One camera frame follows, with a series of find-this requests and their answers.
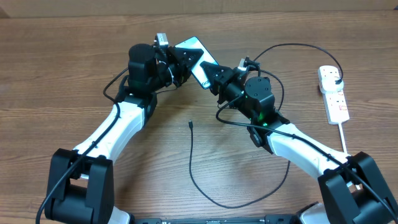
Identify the white power strip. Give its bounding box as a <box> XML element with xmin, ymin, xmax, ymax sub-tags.
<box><xmin>317</xmin><ymin>65</ymin><xmax>351</xmax><ymax>126</ymax></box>

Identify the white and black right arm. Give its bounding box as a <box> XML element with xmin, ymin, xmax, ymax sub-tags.
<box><xmin>200</xmin><ymin>62</ymin><xmax>397</xmax><ymax>223</ymax></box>

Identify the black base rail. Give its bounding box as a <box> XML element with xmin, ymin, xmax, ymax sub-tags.
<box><xmin>132</xmin><ymin>214</ymin><xmax>301</xmax><ymax>224</ymax></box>

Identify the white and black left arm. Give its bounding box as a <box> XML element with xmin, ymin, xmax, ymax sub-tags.
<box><xmin>35</xmin><ymin>40</ymin><xmax>214</xmax><ymax>223</ymax></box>

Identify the blue Galaxy smartphone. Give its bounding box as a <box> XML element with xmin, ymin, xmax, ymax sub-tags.
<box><xmin>175</xmin><ymin>36</ymin><xmax>218</xmax><ymax>89</ymax></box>

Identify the white charger plug adapter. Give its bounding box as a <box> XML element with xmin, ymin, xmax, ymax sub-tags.
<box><xmin>319</xmin><ymin>76</ymin><xmax>345</xmax><ymax>94</ymax></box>

